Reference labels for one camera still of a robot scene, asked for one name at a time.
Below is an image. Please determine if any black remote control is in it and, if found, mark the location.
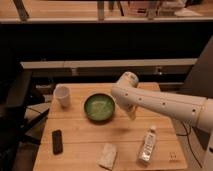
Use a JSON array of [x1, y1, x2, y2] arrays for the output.
[[52, 130, 63, 155]]

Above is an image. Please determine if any black cable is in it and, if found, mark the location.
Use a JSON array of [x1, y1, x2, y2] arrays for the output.
[[176, 121, 205, 171]]

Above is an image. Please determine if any clear plastic bottle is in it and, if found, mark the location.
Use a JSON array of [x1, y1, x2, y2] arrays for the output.
[[138, 126, 156, 165]]

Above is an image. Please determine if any white paper cup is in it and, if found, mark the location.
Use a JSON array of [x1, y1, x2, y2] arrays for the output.
[[53, 86, 70, 108]]

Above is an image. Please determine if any black chair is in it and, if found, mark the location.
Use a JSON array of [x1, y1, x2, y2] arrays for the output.
[[0, 62, 49, 171]]

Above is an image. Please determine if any white folded cloth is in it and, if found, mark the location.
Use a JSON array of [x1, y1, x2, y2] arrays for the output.
[[98, 143, 117, 170]]

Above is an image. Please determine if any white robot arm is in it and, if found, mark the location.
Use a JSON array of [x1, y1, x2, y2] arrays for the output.
[[111, 72, 213, 171]]

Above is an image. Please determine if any green ceramic bowl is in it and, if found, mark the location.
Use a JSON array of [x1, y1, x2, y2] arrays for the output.
[[84, 93, 115, 121]]

